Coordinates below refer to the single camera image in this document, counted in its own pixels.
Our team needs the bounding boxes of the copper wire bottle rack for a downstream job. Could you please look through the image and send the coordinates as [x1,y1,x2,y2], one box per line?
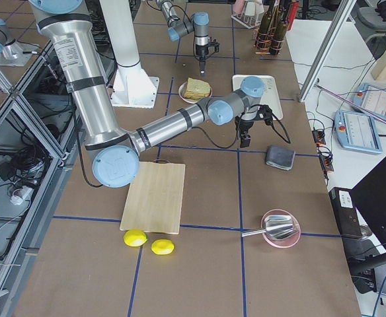
[254,27,284,55]

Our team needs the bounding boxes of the black monitor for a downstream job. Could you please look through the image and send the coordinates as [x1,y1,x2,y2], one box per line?
[351,157,386,243]

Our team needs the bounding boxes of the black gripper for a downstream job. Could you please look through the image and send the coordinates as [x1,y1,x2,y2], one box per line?
[235,116,254,148]
[194,36,219,76]

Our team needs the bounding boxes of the grey folded cloth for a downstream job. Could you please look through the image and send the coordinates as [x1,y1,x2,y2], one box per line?
[265,145,295,170]

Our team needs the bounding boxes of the aluminium frame post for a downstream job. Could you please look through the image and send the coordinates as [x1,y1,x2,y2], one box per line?
[298,0,356,102]

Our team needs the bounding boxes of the wooden cutting board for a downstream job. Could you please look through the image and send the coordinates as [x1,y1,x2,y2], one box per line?
[120,162,186,234]

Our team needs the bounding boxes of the blue teach pendant near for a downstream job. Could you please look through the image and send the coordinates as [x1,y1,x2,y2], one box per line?
[334,110,383,154]

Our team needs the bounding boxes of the blue teach pendant far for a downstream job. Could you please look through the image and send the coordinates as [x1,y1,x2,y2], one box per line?
[353,83,386,120]

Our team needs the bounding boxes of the bread slice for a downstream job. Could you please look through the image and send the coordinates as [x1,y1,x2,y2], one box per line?
[184,77,211,99]

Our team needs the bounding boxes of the pink bowl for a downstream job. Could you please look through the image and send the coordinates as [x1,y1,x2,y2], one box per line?
[260,209,301,248]

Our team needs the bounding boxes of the red cylinder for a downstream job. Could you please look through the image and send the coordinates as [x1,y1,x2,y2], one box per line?
[288,0,299,31]

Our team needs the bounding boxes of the yellow lemon left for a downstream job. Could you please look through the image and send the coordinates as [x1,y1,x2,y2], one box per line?
[123,229,147,247]

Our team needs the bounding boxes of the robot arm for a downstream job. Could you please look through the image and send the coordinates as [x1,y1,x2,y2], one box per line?
[30,1,265,188]
[156,0,219,77]

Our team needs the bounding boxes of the dark green wine bottle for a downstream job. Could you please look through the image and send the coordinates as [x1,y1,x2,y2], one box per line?
[269,1,291,55]

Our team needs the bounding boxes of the blue teach pendant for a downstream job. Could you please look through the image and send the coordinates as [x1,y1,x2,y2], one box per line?
[353,83,386,120]
[334,110,383,154]

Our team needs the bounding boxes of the white wire cup rack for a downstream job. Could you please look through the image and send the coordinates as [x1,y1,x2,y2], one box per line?
[231,0,264,29]

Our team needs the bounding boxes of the cream bear serving tray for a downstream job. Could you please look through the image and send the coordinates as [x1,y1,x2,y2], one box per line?
[232,75,283,119]

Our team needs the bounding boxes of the white round plate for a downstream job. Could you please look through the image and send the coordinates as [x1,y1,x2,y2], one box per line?
[178,81,202,104]

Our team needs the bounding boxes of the black computer box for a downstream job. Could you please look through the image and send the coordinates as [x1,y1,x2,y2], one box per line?
[328,187,372,240]

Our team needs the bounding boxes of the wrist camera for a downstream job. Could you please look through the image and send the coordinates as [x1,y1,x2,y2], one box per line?
[256,104,273,125]

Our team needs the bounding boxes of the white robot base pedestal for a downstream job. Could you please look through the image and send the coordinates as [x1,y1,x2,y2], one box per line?
[100,0,159,108]

